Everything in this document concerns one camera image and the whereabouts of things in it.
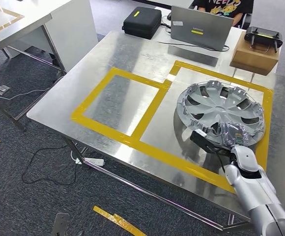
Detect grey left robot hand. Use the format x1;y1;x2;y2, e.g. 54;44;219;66
51;213;70;236

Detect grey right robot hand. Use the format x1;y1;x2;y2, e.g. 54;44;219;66
217;121;251;149

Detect grey plastic hubcap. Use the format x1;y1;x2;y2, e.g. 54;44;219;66
176;80;266;149

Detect yellow workbench tape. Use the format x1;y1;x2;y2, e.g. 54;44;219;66
71;60;274;195

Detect steel workbench table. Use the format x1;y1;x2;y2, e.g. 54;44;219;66
26;30;285;232

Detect white power strip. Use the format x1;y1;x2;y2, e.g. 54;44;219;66
76;157;106;168

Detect brown cardboard box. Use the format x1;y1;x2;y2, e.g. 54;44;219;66
230;30;280;77

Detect black remote controller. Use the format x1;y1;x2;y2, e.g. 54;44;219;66
244;26;284;54

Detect grey laptop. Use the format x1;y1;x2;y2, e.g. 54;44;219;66
170;5;234;52

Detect person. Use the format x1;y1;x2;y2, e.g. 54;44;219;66
189;0;255;29

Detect black zip case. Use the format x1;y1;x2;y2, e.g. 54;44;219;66
121;6;163;40

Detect steel side table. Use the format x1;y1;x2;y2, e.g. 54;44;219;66
0;0;73;132

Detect yellow table tape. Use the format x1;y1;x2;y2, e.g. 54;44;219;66
0;1;25;39

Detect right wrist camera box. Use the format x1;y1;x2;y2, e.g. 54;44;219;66
190;129;231;156

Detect white power cable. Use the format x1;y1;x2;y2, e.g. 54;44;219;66
70;149;84;165

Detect black floor cable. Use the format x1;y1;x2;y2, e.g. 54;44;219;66
21;143;78;187

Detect white floor cable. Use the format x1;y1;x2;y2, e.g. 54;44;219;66
0;85;50;102

